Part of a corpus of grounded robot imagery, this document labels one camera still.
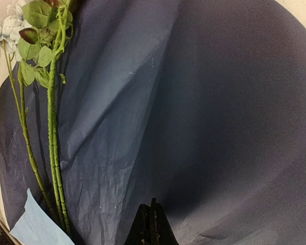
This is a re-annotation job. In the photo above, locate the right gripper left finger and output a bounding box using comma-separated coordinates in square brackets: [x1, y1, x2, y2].
[124, 204, 150, 245]

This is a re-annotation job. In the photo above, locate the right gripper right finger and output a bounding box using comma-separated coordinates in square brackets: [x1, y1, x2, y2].
[150, 198, 179, 245]

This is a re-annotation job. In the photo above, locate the blue wrapping paper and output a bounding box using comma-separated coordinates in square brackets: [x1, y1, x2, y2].
[0, 0, 306, 245]

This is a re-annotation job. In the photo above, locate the artificial flower bunch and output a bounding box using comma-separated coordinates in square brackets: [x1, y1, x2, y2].
[0, 1, 75, 237]

